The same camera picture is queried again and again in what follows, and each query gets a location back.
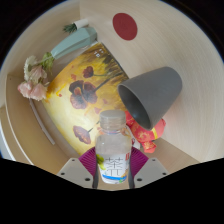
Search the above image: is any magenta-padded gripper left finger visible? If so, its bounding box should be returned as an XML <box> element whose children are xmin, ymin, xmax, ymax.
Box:
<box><xmin>57</xmin><ymin>147</ymin><xmax>101</xmax><ymax>190</ymax></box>

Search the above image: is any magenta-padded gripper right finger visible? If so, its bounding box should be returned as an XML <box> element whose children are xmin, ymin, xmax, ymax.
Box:
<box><xmin>128</xmin><ymin>146</ymin><xmax>170</xmax><ymax>190</ymax></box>

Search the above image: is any clear plastic drink bottle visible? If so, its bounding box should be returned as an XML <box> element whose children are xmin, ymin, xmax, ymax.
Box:
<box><xmin>95</xmin><ymin>109</ymin><xmax>133</xmax><ymax>185</ymax></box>

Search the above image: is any red plush toy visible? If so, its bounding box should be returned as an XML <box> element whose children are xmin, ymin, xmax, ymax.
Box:
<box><xmin>124</xmin><ymin>111</ymin><xmax>167</xmax><ymax>154</ymax></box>

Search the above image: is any white light bar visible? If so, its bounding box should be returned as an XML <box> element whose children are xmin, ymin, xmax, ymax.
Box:
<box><xmin>28</xmin><ymin>97</ymin><xmax>57</xmax><ymax>146</ymax></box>

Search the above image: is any light wood shelf board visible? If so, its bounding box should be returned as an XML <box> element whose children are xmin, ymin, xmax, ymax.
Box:
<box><xmin>4</xmin><ymin>72</ymin><xmax>81</xmax><ymax>165</ymax></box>

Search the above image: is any grey cup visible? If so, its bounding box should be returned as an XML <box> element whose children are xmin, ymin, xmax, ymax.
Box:
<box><xmin>117</xmin><ymin>66</ymin><xmax>184</xmax><ymax>131</ymax></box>

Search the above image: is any yellow poppy flower painting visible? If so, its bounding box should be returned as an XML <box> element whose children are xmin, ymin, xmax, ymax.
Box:
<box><xmin>41</xmin><ymin>41</ymin><xmax>141</xmax><ymax>158</ymax></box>

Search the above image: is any pink and white flower bouquet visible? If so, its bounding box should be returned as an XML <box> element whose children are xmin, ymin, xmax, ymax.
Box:
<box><xmin>17</xmin><ymin>51</ymin><xmax>56</xmax><ymax>102</ymax></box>

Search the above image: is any teal faceted vase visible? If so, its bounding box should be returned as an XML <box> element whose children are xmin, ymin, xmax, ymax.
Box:
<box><xmin>49</xmin><ymin>26</ymin><xmax>99</xmax><ymax>61</ymax></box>

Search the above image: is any small succulent in white pot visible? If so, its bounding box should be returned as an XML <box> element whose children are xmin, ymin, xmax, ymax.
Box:
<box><xmin>62</xmin><ymin>17</ymin><xmax>91</xmax><ymax>34</ymax></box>

